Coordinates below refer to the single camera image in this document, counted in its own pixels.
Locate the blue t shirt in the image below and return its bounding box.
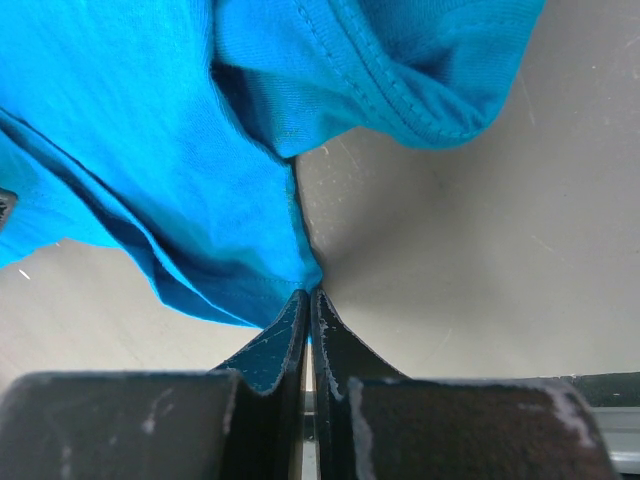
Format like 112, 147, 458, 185
1, 1, 544, 328

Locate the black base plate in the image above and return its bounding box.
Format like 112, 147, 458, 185
562, 372, 640, 408

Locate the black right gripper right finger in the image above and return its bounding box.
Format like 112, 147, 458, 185
310, 289, 617, 479

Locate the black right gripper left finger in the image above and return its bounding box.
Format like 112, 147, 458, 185
1, 291, 308, 479

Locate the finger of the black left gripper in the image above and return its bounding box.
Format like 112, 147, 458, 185
0, 188, 18, 230

